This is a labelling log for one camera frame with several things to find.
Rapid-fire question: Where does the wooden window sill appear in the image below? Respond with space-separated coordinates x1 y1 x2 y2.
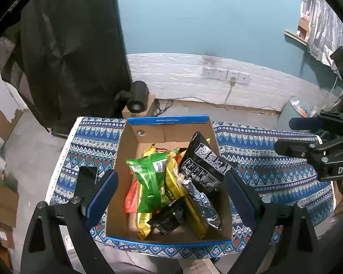
284 29 308 46

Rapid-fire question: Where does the small cardboard box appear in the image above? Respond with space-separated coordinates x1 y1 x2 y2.
121 94 158 119

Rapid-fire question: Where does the green snack packet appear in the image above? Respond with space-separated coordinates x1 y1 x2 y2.
126 151 172 213

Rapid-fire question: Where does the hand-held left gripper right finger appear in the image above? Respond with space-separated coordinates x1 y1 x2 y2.
223 170 322 274

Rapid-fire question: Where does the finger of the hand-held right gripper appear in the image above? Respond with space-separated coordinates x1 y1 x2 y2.
274 137 330 164
289 112 343 135

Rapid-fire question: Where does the gold snack packet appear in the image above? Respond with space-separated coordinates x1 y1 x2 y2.
164 157 209 240

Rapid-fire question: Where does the cardboard box on sill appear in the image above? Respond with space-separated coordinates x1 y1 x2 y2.
297 0 312 39

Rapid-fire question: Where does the orange snack packet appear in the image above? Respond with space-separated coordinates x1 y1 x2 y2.
123 178 139 213

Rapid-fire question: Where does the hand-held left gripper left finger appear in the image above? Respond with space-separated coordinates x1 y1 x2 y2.
20 166 120 274

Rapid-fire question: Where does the small black snack packet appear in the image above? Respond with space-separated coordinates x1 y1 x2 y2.
147 198 188 236

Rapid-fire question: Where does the blue-edged cardboard box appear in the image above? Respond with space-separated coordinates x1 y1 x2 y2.
104 115 235 247

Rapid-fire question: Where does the grey trash bin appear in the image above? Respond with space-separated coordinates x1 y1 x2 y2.
277 95 318 133

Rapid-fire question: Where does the black cylinder device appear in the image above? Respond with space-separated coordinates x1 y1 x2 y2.
114 80 150 113

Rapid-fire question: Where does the black backdrop cloth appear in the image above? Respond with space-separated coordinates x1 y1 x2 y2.
0 0 133 137

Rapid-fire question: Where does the white plug cable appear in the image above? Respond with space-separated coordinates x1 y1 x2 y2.
223 77 236 109

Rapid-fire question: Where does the flat cardboard piece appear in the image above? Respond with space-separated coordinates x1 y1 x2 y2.
0 183 20 229

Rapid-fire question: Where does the black floor cable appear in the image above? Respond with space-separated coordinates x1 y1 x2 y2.
155 99 175 116

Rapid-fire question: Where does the silver curtain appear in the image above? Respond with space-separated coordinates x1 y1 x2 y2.
301 0 343 72

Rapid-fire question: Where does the blue patterned tablecloth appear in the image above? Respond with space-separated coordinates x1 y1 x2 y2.
46 116 336 260

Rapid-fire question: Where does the silver snack packet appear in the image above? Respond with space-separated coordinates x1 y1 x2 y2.
183 177 223 232

